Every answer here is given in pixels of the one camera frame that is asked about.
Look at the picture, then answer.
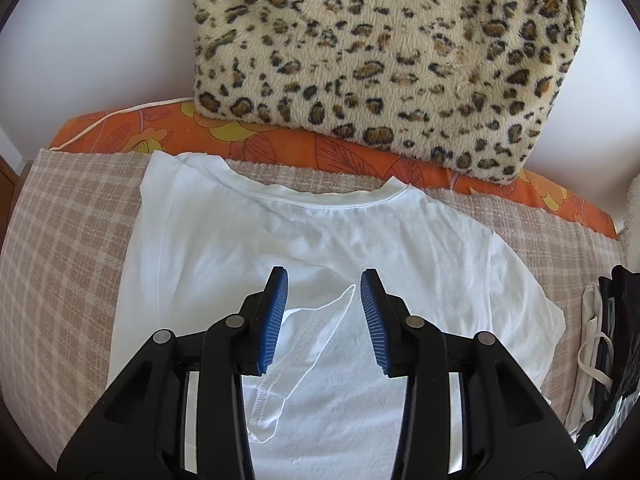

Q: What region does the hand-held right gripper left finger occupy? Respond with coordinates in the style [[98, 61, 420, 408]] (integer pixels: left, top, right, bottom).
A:
[[57, 266, 290, 480]]

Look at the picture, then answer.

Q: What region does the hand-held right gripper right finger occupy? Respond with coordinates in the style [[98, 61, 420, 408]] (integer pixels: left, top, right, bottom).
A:
[[361, 269, 586, 480]]

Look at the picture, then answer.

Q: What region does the white t-shirt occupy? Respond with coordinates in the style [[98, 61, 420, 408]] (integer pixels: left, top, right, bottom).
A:
[[106, 150, 567, 480]]

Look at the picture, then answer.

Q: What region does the orange floral bed sheet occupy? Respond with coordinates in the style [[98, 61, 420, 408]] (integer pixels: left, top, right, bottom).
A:
[[49, 100, 618, 240]]

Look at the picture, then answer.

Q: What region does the beige plaid blanket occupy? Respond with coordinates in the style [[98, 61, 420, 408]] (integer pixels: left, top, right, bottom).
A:
[[0, 147, 632, 461]]

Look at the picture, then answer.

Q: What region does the black garment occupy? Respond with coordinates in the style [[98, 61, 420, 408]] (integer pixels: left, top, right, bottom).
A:
[[575, 264, 640, 453]]

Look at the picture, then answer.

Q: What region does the leopard print plush bag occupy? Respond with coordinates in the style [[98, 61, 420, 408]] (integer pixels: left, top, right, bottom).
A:
[[191, 0, 587, 186]]

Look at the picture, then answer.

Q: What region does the green leaf print pillow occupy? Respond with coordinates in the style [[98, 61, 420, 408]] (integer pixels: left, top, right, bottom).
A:
[[620, 172, 640, 241]]

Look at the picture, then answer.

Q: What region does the brown wooden furniture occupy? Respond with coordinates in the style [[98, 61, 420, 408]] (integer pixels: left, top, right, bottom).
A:
[[0, 155, 22, 198]]

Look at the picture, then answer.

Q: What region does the white strappy garment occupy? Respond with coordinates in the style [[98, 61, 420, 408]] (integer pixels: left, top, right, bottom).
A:
[[565, 282, 618, 431]]

